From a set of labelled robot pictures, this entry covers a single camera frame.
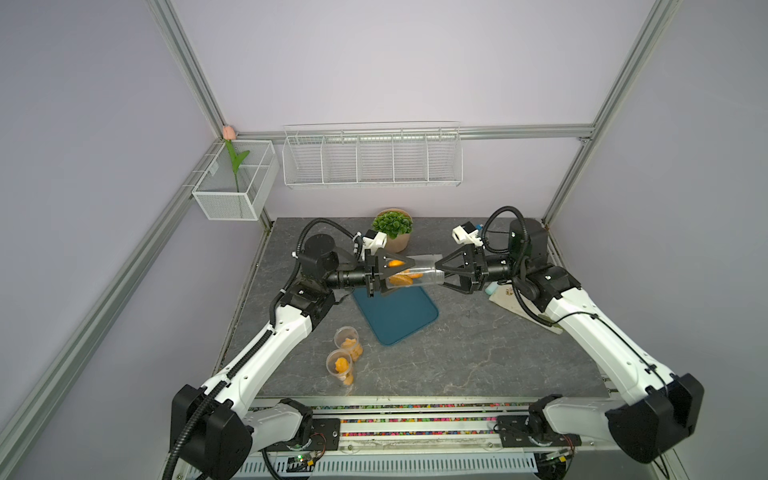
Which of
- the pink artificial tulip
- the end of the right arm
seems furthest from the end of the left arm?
the pink artificial tulip

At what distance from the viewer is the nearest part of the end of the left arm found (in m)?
0.58

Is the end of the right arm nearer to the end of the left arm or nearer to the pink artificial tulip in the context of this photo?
the end of the left arm
